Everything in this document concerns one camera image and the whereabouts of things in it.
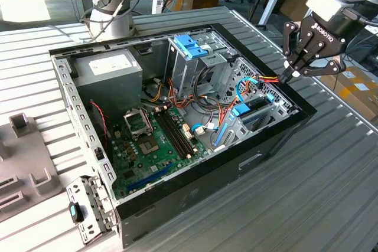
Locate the yellow orange wire white plug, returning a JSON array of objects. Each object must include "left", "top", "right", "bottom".
[{"left": 148, "top": 77, "right": 165, "bottom": 103}]

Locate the orange red wire bundle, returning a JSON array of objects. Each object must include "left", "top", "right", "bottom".
[{"left": 167, "top": 77, "right": 198, "bottom": 112}]

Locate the blue expansion slot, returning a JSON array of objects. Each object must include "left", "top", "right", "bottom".
[{"left": 126, "top": 161, "right": 174, "bottom": 193}]

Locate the black latch blue mark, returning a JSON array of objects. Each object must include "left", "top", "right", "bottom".
[{"left": 67, "top": 201, "right": 86, "bottom": 224}]

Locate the perforated metal disk bay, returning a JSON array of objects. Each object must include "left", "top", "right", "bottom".
[{"left": 211, "top": 57, "right": 299, "bottom": 154}]

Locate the metal socket cover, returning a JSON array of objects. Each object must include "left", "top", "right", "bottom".
[{"left": 122, "top": 107, "right": 153, "bottom": 141}]

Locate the red black twisted wire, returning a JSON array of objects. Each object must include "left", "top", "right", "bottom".
[{"left": 89, "top": 100, "right": 109, "bottom": 148}]

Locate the black open PC case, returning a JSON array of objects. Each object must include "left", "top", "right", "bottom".
[{"left": 48, "top": 22, "right": 318, "bottom": 249}]

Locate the metal optical drive cage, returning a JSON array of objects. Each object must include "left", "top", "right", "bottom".
[{"left": 164, "top": 29, "right": 239, "bottom": 102}]

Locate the hinged metal slot bracket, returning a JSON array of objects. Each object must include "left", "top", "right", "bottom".
[{"left": 65, "top": 175, "right": 116, "bottom": 246}]

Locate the black RAM slot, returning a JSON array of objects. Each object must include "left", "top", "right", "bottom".
[
  {"left": 155, "top": 112, "right": 186, "bottom": 159},
  {"left": 162, "top": 110, "right": 193, "bottom": 156},
  {"left": 158, "top": 112, "right": 190, "bottom": 158},
  {"left": 165, "top": 109, "right": 197, "bottom": 154}
]

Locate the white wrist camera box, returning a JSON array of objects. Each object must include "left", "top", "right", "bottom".
[{"left": 305, "top": 0, "right": 352, "bottom": 23}]

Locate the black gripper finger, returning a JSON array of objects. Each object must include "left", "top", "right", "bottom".
[
  {"left": 291, "top": 40, "right": 347, "bottom": 78},
  {"left": 282, "top": 21, "right": 314, "bottom": 69}
]

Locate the coloured power wire black plug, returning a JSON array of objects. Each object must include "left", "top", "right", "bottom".
[{"left": 244, "top": 68, "right": 293, "bottom": 95}]

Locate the green motherboard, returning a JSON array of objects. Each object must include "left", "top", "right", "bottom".
[{"left": 107, "top": 106, "right": 213, "bottom": 201}]

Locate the light blue data wire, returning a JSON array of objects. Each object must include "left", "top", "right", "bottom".
[
  {"left": 235, "top": 76, "right": 258, "bottom": 104},
  {"left": 191, "top": 122, "right": 221, "bottom": 135}
]

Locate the grey power supply unit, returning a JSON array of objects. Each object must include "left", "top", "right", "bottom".
[{"left": 71, "top": 48, "right": 144, "bottom": 123}]

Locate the brown cardboard sheet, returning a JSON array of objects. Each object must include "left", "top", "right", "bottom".
[{"left": 279, "top": 0, "right": 314, "bottom": 24}]

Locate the CPU socket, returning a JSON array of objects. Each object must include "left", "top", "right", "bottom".
[{"left": 138, "top": 136, "right": 160, "bottom": 157}]

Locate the hard disk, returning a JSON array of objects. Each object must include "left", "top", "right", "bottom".
[{"left": 213, "top": 93, "right": 275, "bottom": 149}]

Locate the labelled cardboard box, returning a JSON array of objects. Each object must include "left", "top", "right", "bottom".
[{"left": 320, "top": 66, "right": 378, "bottom": 123}]

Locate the blue plastic drive latch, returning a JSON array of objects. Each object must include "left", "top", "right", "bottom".
[{"left": 174, "top": 35, "right": 209, "bottom": 60}]

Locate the grey parts rack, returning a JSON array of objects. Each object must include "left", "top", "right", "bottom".
[{"left": 0, "top": 112, "right": 63, "bottom": 223}]

